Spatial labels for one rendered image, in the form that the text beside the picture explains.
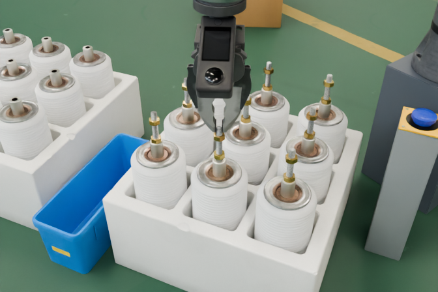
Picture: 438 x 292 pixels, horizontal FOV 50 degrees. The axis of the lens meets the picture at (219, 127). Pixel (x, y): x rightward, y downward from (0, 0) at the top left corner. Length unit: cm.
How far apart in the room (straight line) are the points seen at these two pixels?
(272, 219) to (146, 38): 118
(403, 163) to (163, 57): 101
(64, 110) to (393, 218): 70
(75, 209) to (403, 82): 73
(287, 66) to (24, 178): 96
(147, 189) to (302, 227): 27
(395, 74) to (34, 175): 75
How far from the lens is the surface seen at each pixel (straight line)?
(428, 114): 87
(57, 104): 106
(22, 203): 106
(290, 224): 75
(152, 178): 81
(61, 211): 102
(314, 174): 83
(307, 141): 83
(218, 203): 78
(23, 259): 107
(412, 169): 89
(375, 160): 117
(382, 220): 98
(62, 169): 104
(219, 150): 76
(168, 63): 163
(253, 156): 86
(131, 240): 92
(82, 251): 95
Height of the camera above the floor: 78
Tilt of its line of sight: 37 degrees down
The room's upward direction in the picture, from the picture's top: straight up
